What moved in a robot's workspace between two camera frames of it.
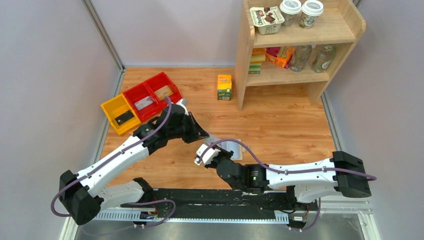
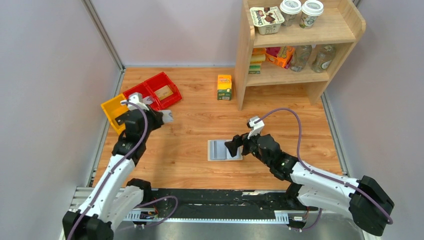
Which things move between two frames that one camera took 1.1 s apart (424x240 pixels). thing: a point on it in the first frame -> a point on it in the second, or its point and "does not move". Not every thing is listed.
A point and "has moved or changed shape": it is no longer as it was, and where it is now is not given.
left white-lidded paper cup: x=289 y=9 does not move
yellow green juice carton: x=224 y=87 does not move
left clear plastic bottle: x=300 y=57 does not move
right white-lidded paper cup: x=310 y=10 does not move
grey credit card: x=211 y=139 has moved or changed shape
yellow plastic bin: x=120 y=114 does not move
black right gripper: x=216 y=159 -> x=243 y=144
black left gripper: x=191 y=128 -> x=156 y=117
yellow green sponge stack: x=258 y=56 does not move
